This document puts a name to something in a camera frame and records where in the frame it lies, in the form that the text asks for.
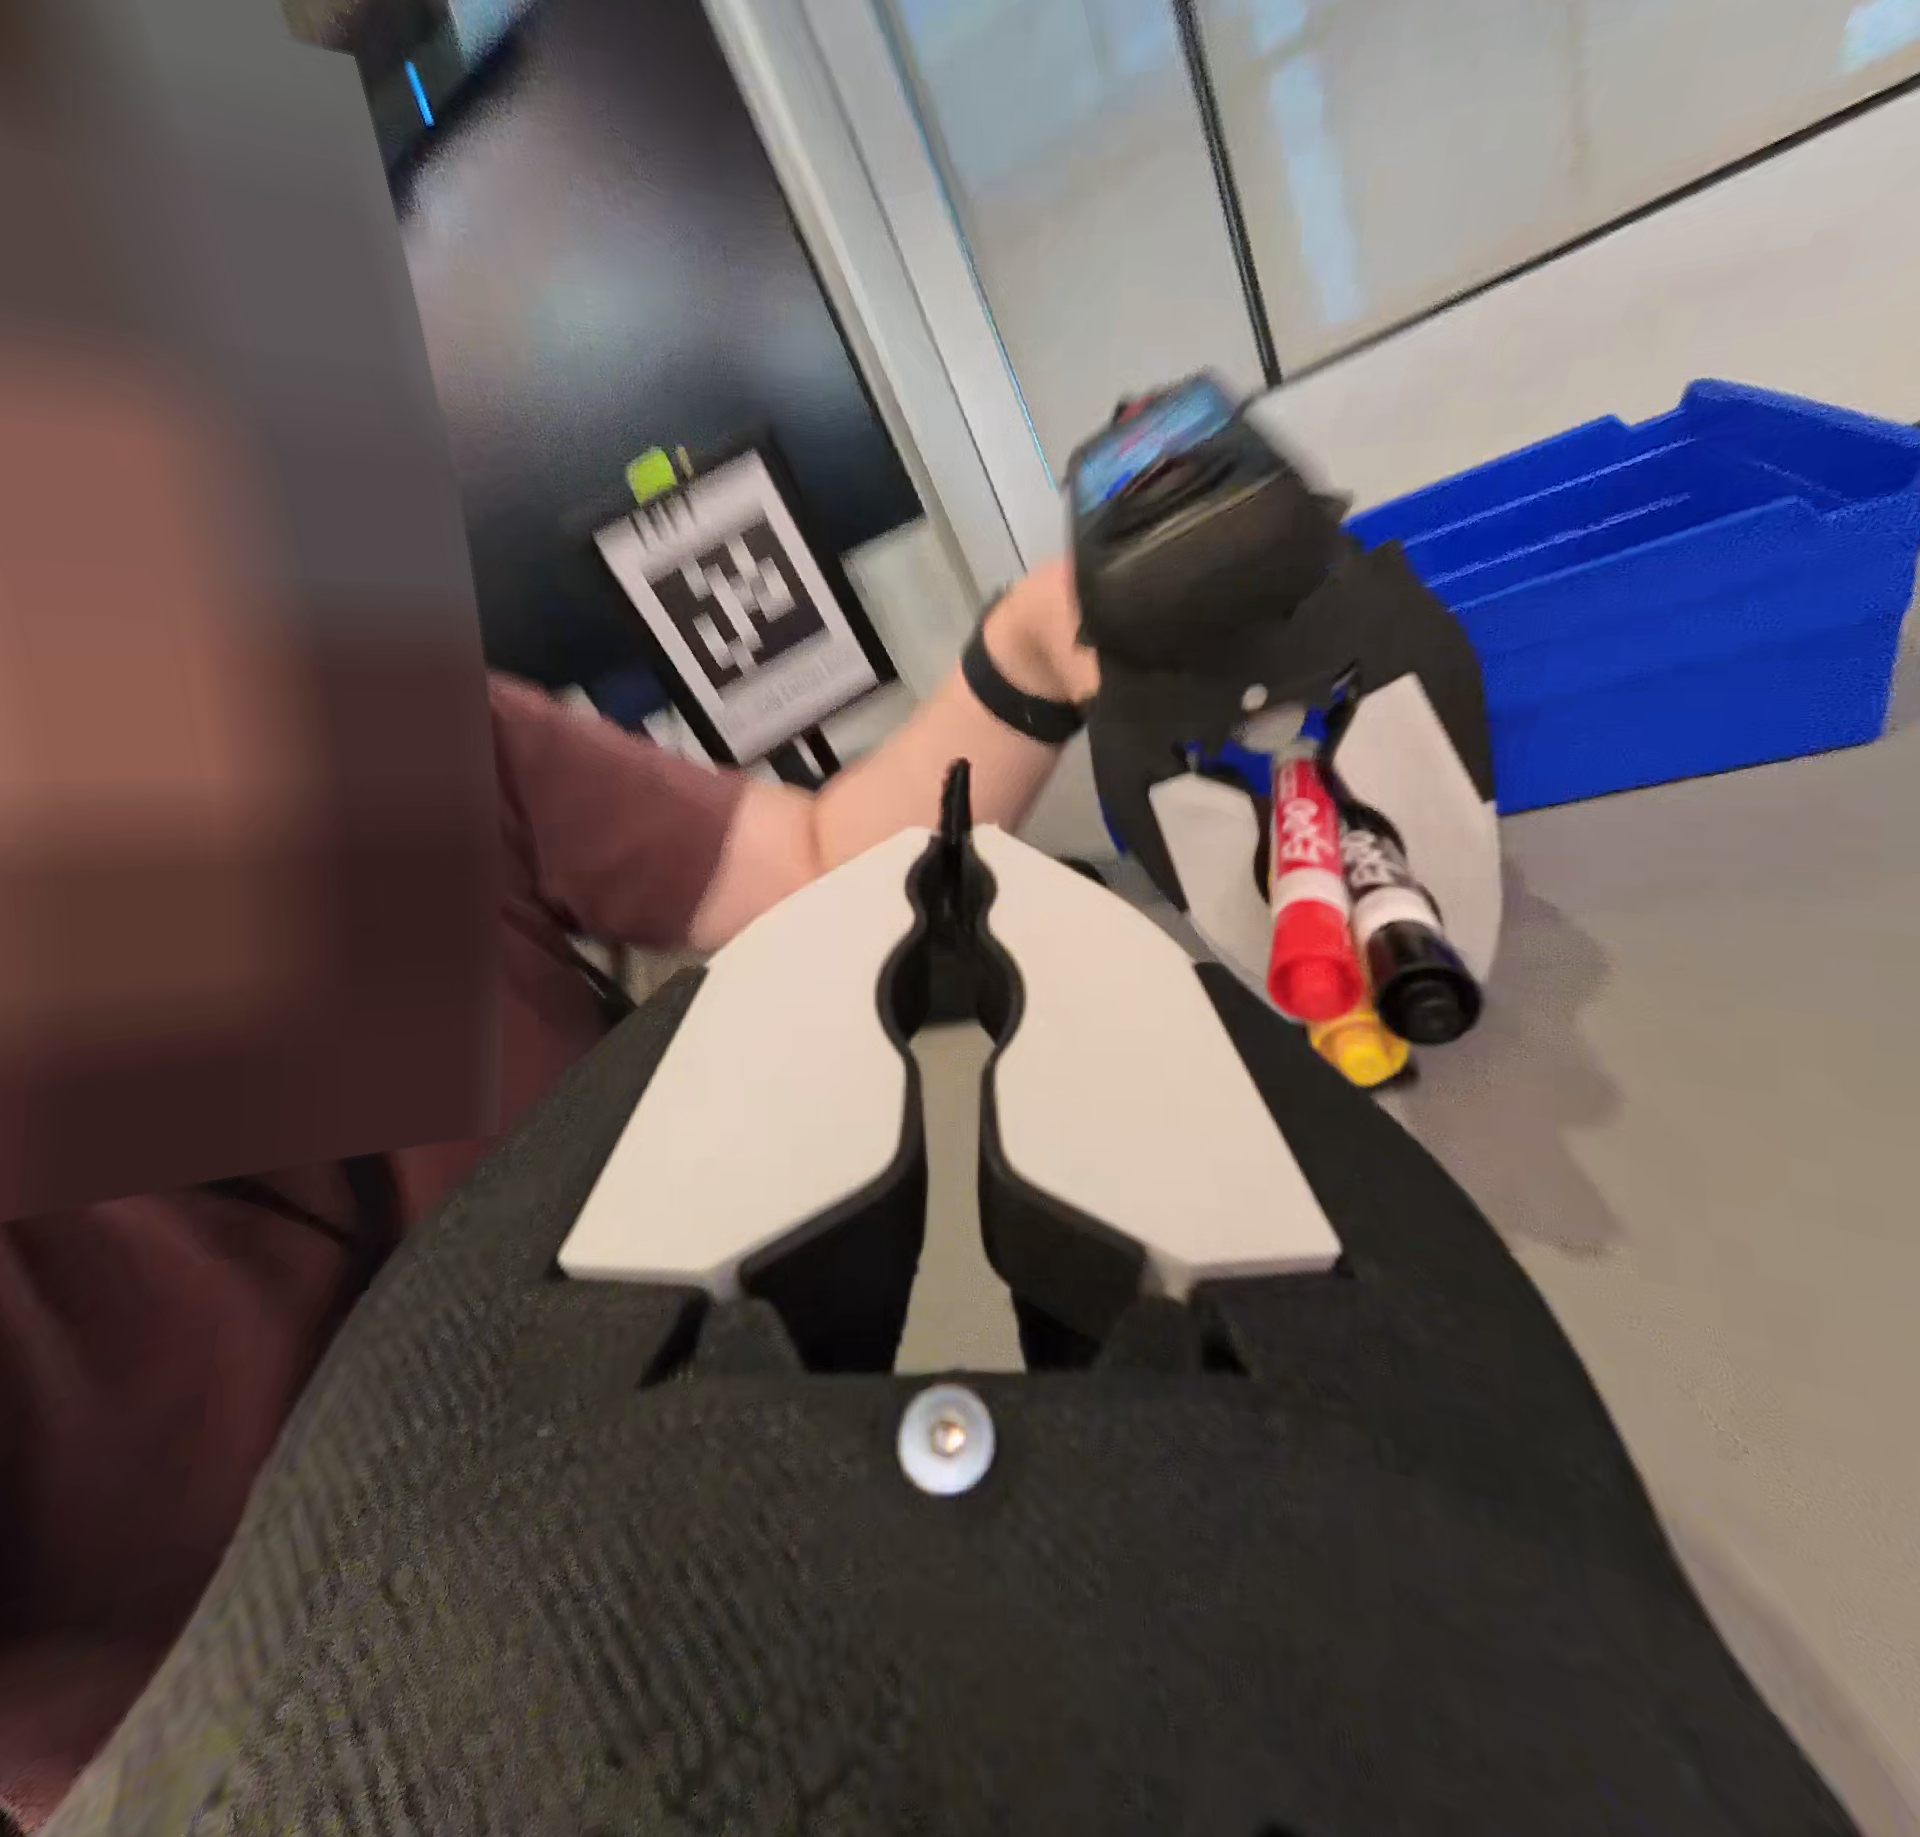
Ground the red dry erase marker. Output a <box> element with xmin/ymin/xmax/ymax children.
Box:
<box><xmin>1266</xmin><ymin>755</ymin><xmax>1370</xmax><ymax>1020</ymax></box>

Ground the black screen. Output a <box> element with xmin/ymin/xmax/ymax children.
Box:
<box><xmin>351</xmin><ymin>0</ymin><xmax>923</xmax><ymax>698</ymax></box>

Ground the blue plastic bin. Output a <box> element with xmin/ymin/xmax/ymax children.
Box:
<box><xmin>1342</xmin><ymin>379</ymin><xmax>1920</xmax><ymax>819</ymax></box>

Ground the black wristband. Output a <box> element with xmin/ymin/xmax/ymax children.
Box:
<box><xmin>958</xmin><ymin>611</ymin><xmax>1092</xmax><ymax>746</ymax></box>

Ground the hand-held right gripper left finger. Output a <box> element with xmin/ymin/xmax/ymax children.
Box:
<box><xmin>555</xmin><ymin>824</ymin><xmax>963</xmax><ymax>1374</ymax></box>

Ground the person's left hand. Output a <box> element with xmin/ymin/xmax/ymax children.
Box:
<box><xmin>981</xmin><ymin>561</ymin><xmax>1109</xmax><ymax>709</ymax></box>

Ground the person's left forearm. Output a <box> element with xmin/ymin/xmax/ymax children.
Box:
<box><xmin>681</xmin><ymin>687</ymin><xmax>1037</xmax><ymax>954</ymax></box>

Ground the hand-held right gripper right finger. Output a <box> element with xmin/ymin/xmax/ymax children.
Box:
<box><xmin>967</xmin><ymin>824</ymin><xmax>1349</xmax><ymax>1371</ymax></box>

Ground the black and white tag board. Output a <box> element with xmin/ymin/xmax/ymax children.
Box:
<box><xmin>591</xmin><ymin>432</ymin><xmax>888</xmax><ymax>789</ymax></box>

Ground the yellow marker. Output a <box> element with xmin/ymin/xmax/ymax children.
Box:
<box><xmin>1307</xmin><ymin>1004</ymin><xmax>1415</xmax><ymax>1089</ymax></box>

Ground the black dry erase marker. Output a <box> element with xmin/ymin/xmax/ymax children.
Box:
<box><xmin>1336</xmin><ymin>801</ymin><xmax>1486</xmax><ymax>1045</ymax></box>

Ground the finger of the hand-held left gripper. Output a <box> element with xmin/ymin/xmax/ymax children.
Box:
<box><xmin>1326</xmin><ymin>667</ymin><xmax>1507</xmax><ymax>990</ymax></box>
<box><xmin>1144</xmin><ymin>769</ymin><xmax>1292</xmax><ymax>975</ymax></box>

